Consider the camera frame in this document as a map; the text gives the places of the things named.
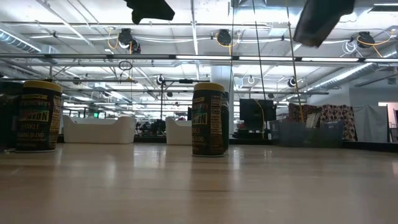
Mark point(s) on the grey cloth cover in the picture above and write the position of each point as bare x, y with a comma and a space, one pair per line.
370, 124

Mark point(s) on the grey plastic bin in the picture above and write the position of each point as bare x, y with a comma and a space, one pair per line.
295, 137

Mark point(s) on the black display on stand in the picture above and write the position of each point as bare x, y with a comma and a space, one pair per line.
252, 115

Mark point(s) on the silver ventilation duct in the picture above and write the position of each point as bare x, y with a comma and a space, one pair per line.
18, 42
342, 76

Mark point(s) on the black boom stand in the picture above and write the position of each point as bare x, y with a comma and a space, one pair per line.
186, 81

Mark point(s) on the patterned fabric cover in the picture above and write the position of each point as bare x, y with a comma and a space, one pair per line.
339, 121

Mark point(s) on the white plastic bin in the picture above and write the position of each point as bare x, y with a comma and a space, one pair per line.
178, 132
99, 130

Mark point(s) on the green-lid spice jar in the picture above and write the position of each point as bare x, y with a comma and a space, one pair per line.
226, 124
7, 124

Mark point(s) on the yellow-lid spice jar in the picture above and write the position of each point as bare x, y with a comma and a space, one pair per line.
206, 124
38, 124

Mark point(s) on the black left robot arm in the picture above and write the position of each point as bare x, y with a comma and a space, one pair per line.
149, 9

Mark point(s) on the long ceiling light bar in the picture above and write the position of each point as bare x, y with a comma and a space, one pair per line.
202, 57

